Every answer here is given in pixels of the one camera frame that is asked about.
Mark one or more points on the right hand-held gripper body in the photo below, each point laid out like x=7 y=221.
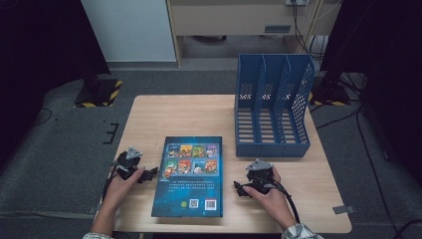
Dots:
x=262 y=176

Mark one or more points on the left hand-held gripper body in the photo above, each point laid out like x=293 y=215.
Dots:
x=127 y=164

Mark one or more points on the blue plastic file rack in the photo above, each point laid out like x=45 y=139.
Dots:
x=252 y=151

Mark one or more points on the blue picture book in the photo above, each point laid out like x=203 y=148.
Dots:
x=189 y=192

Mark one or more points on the person's left hand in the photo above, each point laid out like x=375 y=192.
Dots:
x=121 y=191

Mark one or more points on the person's right hand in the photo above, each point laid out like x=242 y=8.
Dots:
x=272 y=202

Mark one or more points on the grey tape piece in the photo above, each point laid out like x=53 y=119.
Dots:
x=343 y=209
x=94 y=209

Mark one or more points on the black yellow-striped stand base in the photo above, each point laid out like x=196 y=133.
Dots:
x=99 y=91
x=331 y=94

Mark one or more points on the white cabinet panel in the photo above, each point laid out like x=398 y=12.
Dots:
x=129 y=30

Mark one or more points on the grey desk label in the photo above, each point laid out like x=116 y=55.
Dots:
x=277 y=29

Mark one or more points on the black curtain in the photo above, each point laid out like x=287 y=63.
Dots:
x=33 y=49
x=381 y=49

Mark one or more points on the beige wooden desk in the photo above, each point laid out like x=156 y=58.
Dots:
x=232 y=20

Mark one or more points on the white power strip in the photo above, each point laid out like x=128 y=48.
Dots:
x=296 y=2

